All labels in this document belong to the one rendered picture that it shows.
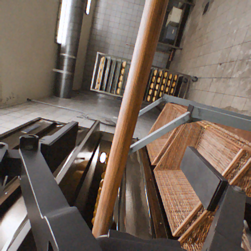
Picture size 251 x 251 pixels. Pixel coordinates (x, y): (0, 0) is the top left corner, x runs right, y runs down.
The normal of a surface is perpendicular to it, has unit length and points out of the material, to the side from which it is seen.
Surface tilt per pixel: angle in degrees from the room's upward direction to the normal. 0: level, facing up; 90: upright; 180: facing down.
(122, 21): 90
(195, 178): 1
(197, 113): 90
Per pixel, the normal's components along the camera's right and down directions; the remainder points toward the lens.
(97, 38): 0.00, 0.29
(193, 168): -0.98, -0.22
